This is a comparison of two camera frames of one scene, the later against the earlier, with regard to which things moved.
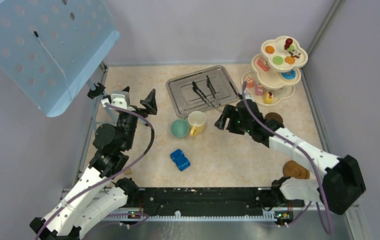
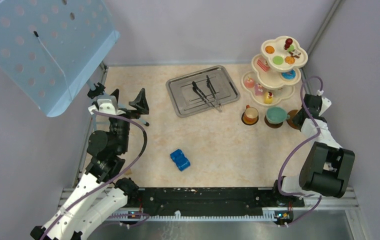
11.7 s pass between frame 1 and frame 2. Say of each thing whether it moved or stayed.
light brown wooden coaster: moved
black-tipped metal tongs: stayed
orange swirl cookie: stayed
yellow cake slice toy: stayed
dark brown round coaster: moved
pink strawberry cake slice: stayed
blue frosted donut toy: stayed
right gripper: moved
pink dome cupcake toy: stayed
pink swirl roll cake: stayed
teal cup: moved
